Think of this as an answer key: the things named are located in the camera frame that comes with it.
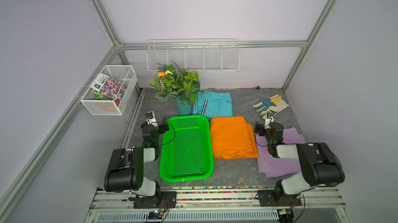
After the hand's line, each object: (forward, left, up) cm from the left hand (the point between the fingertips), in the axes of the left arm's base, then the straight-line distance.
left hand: (158, 119), depth 91 cm
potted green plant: (+4, -17, +23) cm, 29 cm away
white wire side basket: (-4, +23, +22) cm, 32 cm away
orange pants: (-13, -43, -6) cm, 46 cm away
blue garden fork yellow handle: (+13, -73, -9) cm, 75 cm away
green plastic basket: (-16, -16, -10) cm, 25 cm away
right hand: (-4, -65, -4) cm, 65 cm away
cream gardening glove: (+11, -81, -10) cm, 82 cm away
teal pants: (+15, -35, -8) cm, 39 cm away
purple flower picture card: (+4, +18, +23) cm, 30 cm away
